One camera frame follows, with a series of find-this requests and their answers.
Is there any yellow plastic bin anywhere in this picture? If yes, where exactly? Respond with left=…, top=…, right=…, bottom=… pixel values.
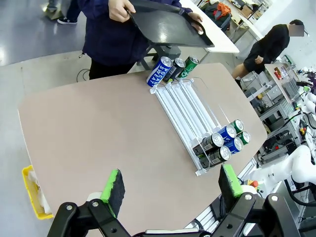
left=21, top=164, right=54, bottom=220

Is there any bystander in black clothes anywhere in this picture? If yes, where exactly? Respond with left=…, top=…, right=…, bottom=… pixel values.
left=57, top=0, right=82, bottom=25

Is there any black plastic serving tray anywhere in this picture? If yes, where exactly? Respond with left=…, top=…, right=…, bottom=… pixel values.
left=124, top=0, right=215, bottom=48

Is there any person's left hand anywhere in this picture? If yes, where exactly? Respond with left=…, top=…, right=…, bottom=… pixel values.
left=188, top=11, right=204, bottom=35

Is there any black cable hose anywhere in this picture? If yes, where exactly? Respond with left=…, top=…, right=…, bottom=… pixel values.
left=283, top=175, right=316, bottom=207

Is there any person's right hand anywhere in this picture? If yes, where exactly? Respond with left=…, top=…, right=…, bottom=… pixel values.
left=108, top=0, right=136, bottom=23

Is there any large white table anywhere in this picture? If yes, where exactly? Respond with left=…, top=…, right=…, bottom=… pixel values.
left=179, top=0, right=240, bottom=54

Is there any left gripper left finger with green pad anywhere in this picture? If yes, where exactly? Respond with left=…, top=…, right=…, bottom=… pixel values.
left=46, top=169, right=132, bottom=237

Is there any blue Pocari Sweat can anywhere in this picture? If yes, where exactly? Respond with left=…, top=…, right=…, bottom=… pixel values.
left=146, top=56, right=173, bottom=88
left=223, top=137, right=244, bottom=155
left=217, top=124, right=237, bottom=140

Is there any orange clothes pile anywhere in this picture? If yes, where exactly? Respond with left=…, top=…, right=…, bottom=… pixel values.
left=213, top=1, right=233, bottom=22

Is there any clear acrylic can dispenser rack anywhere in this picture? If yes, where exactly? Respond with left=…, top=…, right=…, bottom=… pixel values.
left=149, top=77, right=247, bottom=177

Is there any person's left forearm purple sleeve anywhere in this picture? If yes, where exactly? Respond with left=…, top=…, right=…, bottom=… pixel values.
left=170, top=0, right=194, bottom=14

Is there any black Pepsi can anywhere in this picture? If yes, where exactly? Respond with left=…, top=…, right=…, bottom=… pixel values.
left=162, top=57, right=186, bottom=83
left=198, top=145, right=232, bottom=168
left=192, top=132, right=225, bottom=157

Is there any green Chilsung cider can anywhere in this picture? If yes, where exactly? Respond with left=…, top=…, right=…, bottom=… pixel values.
left=236, top=130, right=251, bottom=146
left=175, top=56, right=199, bottom=80
left=228, top=118, right=245, bottom=134

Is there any bystander in black top shorts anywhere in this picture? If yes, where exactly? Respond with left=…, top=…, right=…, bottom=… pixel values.
left=231, top=19, right=306, bottom=80

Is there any person in purple jacket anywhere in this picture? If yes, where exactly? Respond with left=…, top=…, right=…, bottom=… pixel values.
left=78, top=0, right=193, bottom=80

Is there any dark grey metal stand base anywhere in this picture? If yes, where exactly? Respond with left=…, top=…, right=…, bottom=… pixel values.
left=137, top=44, right=182, bottom=72

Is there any white workbench with items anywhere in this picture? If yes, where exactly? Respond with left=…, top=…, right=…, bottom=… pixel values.
left=264, top=63, right=301, bottom=105

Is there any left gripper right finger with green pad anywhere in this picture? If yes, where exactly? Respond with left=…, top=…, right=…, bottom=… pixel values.
left=212, top=164, right=301, bottom=237

